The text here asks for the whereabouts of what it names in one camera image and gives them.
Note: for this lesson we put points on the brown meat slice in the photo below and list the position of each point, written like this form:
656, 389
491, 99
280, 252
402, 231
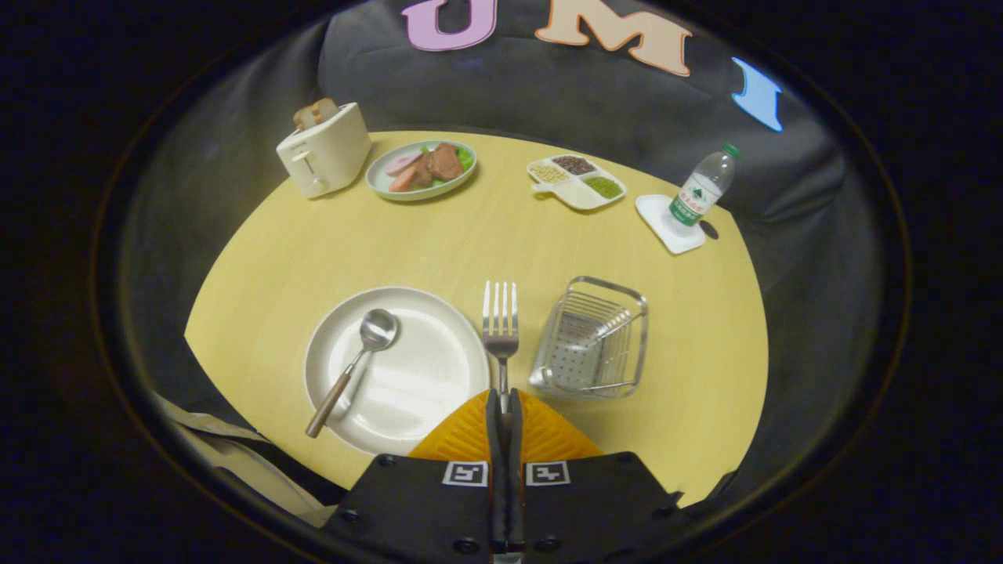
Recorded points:
444, 161

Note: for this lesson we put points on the large white plate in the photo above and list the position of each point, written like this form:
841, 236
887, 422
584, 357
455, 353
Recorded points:
415, 384

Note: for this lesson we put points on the green beans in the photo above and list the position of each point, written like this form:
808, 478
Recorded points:
603, 186

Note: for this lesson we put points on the clear water bottle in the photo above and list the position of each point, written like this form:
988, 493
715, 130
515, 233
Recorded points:
697, 192

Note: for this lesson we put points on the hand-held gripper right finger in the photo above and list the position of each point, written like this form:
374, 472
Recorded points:
603, 509

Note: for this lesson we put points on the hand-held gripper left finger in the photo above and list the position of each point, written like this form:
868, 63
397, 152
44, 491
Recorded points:
407, 509

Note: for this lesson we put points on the pink ham slice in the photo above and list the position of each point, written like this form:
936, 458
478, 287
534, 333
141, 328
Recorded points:
403, 162

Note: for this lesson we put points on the white square coaster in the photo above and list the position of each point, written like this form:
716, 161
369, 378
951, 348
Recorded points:
654, 215

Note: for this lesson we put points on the yellow beans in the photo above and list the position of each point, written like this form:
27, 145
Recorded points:
548, 173

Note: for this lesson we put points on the green lettuce leaf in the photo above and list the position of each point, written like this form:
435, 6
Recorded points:
466, 159

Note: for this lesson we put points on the cream toaster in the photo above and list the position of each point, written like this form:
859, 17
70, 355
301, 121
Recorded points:
329, 153

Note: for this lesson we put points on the toast bread slice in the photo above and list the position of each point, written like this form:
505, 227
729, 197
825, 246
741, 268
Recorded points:
324, 110
304, 116

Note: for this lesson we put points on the red sausage slice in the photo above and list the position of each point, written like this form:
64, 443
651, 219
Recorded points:
403, 181

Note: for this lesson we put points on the cream divided dish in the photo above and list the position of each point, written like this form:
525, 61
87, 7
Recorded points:
580, 196

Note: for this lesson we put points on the pale green food plate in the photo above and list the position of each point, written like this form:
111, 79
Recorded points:
384, 186

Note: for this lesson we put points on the dark beans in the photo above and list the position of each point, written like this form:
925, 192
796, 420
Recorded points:
573, 164

